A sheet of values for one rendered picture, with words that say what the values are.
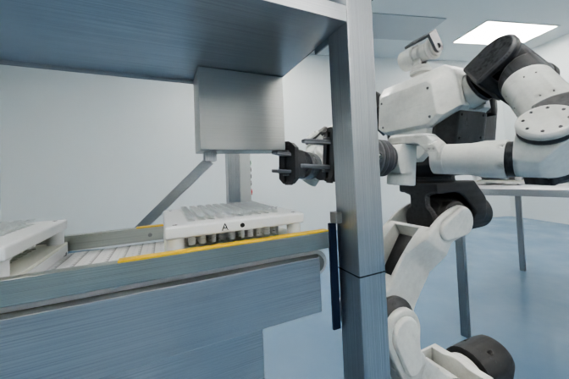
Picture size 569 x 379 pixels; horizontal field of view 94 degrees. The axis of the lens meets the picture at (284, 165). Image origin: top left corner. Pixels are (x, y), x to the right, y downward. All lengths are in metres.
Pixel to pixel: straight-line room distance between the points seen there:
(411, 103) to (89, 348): 0.85
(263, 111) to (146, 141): 3.74
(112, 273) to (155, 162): 3.90
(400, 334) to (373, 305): 0.22
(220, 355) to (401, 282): 0.47
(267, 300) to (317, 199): 3.89
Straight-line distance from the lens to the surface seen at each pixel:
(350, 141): 0.48
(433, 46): 0.94
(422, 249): 0.81
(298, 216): 0.51
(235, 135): 0.66
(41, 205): 4.92
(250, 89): 0.70
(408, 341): 0.78
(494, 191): 1.71
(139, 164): 4.37
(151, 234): 0.70
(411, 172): 0.69
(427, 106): 0.82
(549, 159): 0.60
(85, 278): 0.45
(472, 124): 0.89
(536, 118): 0.61
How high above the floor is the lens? 0.94
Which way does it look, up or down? 2 degrees up
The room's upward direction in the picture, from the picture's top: 2 degrees counter-clockwise
